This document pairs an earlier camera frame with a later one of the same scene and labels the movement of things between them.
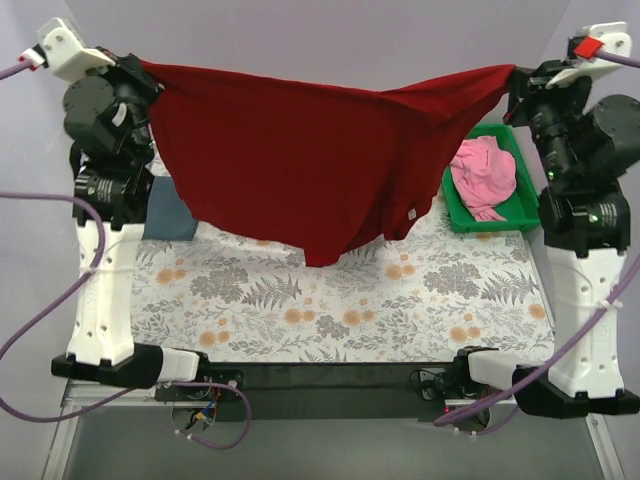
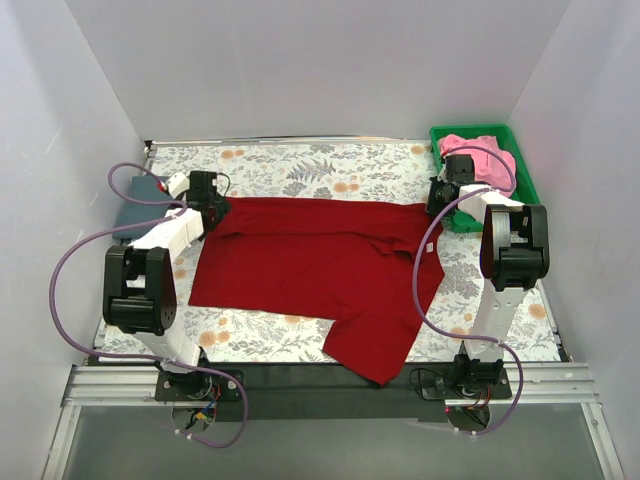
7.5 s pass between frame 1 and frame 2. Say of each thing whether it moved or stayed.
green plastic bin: stayed
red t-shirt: moved
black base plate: stayed
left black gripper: moved
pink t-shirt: stayed
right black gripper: moved
